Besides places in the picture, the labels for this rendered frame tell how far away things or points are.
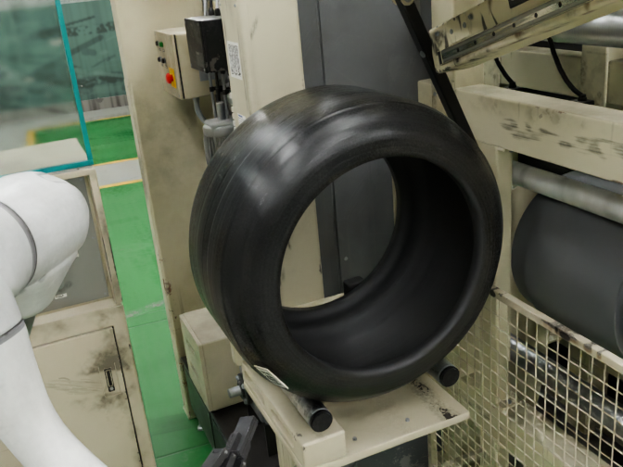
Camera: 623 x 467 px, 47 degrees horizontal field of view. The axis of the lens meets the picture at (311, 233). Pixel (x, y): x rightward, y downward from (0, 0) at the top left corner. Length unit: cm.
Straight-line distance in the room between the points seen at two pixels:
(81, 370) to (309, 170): 105
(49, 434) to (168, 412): 222
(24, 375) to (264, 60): 86
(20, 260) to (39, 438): 20
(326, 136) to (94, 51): 917
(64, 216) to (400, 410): 85
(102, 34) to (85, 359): 848
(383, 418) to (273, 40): 80
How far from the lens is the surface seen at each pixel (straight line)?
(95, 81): 1030
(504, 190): 180
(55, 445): 90
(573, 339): 143
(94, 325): 196
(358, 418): 153
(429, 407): 156
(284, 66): 152
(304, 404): 139
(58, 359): 198
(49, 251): 94
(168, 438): 296
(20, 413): 89
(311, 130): 117
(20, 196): 94
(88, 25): 1023
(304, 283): 166
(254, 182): 115
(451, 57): 153
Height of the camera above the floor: 170
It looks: 21 degrees down
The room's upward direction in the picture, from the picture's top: 5 degrees counter-clockwise
